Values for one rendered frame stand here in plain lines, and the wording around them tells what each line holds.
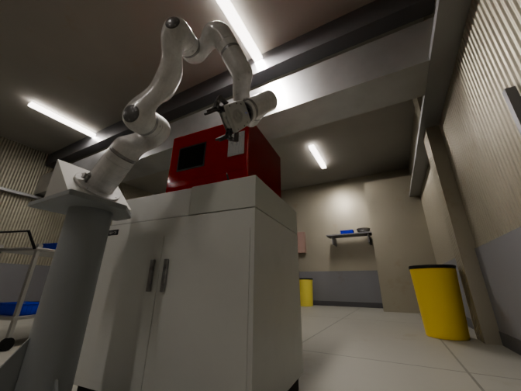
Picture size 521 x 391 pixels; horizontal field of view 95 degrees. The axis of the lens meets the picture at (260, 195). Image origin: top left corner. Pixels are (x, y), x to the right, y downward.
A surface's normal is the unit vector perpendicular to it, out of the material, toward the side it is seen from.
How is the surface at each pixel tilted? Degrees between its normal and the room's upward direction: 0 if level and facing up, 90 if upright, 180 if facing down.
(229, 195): 90
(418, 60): 90
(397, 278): 90
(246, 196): 90
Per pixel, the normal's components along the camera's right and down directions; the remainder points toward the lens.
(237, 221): -0.41, -0.33
